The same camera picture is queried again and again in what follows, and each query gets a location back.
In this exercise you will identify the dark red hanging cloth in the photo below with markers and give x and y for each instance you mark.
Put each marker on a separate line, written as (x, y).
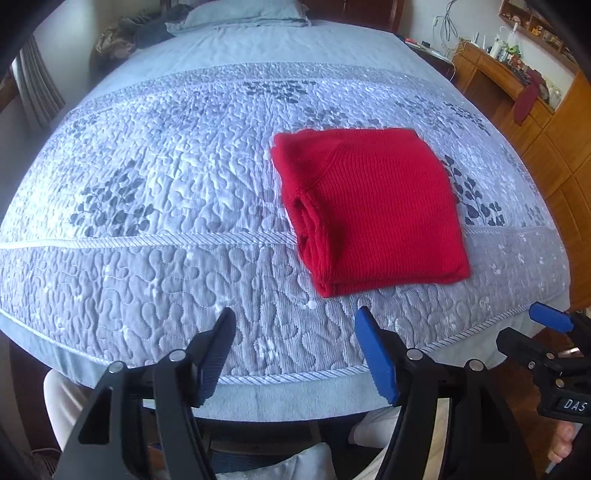
(526, 101)

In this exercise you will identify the quilted blue-grey bedspread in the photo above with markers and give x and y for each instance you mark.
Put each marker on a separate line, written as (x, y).
(138, 207)

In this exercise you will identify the grey curtain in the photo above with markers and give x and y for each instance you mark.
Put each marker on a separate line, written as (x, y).
(39, 87)

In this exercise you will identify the pale grey cloth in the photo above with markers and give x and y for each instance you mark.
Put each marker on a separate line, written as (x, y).
(295, 464)

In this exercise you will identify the red knit sweater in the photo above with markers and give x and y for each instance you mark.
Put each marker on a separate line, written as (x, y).
(383, 207)

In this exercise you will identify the wooden desk cabinet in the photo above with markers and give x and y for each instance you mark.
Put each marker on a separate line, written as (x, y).
(563, 147)

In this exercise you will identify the person's white trousers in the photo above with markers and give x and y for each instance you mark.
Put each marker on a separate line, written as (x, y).
(60, 406)

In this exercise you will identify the white bottle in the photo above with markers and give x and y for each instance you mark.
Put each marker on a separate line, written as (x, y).
(495, 48)

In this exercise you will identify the brown wooden headboard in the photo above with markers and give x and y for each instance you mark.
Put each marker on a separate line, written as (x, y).
(369, 11)

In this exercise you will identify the light blue pillow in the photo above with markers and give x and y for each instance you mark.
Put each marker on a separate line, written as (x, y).
(240, 14)

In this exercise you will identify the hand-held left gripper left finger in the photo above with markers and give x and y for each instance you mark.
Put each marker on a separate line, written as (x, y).
(212, 364)

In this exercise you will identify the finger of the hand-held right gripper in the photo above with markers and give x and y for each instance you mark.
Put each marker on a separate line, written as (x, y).
(521, 344)
(551, 316)

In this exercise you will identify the dark bedside table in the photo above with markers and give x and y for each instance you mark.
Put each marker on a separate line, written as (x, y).
(434, 62)

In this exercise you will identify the person's right hand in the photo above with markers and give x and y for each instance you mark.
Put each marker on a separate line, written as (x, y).
(563, 443)

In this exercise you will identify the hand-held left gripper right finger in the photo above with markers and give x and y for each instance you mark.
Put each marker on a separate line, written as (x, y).
(376, 355)

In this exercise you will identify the dark blue clothes pile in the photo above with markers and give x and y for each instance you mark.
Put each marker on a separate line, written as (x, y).
(157, 32)

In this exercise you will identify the wooden wall shelf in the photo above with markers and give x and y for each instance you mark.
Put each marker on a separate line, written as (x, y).
(545, 34)

